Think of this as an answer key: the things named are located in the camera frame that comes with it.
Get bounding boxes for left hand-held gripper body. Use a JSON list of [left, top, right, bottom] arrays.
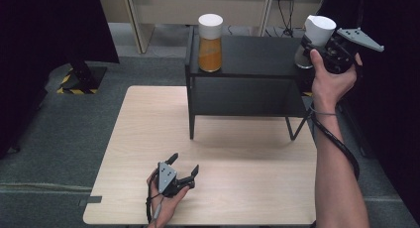
[[157, 161, 186, 198]]

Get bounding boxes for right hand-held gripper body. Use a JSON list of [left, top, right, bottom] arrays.
[[324, 27, 385, 74]]

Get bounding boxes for black two-tier shelf rack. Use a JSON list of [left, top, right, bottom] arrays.
[[184, 24, 338, 142]]

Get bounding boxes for orange spice jar white lid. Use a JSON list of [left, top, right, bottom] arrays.
[[197, 13, 224, 73]]

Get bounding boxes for person's left hand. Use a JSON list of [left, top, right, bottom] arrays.
[[147, 170, 191, 225]]

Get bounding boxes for person's right hand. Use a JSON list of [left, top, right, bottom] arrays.
[[309, 49, 364, 105]]

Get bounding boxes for black curtain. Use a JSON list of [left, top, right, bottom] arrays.
[[311, 0, 420, 224], [0, 0, 121, 160]]

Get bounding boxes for grey floor tape strip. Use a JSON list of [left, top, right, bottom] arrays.
[[78, 195, 103, 208]]

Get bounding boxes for black stand base striped tape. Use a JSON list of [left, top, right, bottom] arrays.
[[56, 57, 109, 96]]

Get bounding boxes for beige desk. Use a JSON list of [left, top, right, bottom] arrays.
[[97, 0, 328, 55]]

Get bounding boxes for black power cables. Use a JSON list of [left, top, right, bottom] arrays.
[[263, 0, 308, 38]]

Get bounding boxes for left hand-held gripper cable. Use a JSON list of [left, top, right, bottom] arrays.
[[146, 177, 165, 225]]

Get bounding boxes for hand-held gripper cable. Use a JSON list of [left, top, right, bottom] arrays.
[[146, 177, 165, 225], [309, 103, 361, 181]]

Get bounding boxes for right hand-held gripper cable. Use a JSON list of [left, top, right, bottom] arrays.
[[309, 103, 361, 181]]

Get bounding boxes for grey floor cable cover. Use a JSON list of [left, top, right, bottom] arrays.
[[0, 182, 94, 193]]

